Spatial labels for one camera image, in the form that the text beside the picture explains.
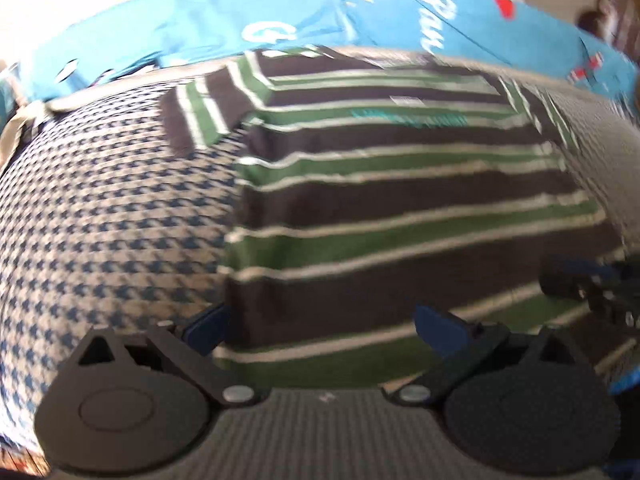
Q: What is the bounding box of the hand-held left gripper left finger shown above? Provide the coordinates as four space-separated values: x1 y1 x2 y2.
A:
75 303 262 408

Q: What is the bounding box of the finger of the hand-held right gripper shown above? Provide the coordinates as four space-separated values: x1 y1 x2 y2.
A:
541 256 624 302

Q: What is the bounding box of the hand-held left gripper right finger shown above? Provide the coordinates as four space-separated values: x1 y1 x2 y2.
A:
392 304 594 407

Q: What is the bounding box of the green brown striped t-shirt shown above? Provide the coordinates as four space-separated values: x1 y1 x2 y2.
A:
159 44 632 392

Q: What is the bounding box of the houndstooth sofa seat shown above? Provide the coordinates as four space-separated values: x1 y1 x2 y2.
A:
0 47 640 463

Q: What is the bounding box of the blue script print sofa cushion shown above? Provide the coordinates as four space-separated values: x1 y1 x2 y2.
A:
330 0 640 112

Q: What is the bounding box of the blue star print sofa cushion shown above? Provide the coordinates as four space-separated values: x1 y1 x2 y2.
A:
19 0 362 104

